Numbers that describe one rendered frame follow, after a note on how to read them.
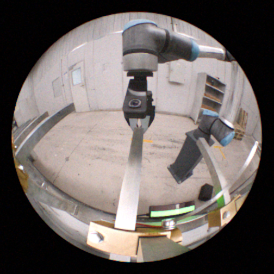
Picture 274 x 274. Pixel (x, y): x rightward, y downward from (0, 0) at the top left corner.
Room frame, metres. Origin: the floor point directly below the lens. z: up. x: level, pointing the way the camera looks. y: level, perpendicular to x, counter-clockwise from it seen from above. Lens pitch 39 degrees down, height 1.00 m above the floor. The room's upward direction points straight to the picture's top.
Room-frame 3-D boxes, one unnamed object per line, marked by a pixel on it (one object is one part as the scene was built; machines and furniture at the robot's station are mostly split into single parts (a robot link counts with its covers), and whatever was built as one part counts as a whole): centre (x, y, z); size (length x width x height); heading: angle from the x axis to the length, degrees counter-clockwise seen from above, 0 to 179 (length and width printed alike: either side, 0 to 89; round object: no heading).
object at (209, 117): (0.49, -0.61, 0.79); 0.17 x 0.15 x 0.18; 8
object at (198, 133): (0.50, -0.61, 0.65); 0.19 x 0.19 x 0.10
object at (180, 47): (0.27, -0.12, 1.14); 0.12 x 0.12 x 0.09; 8
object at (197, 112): (2.00, -2.16, 0.78); 0.90 x 0.45 x 1.55; 81
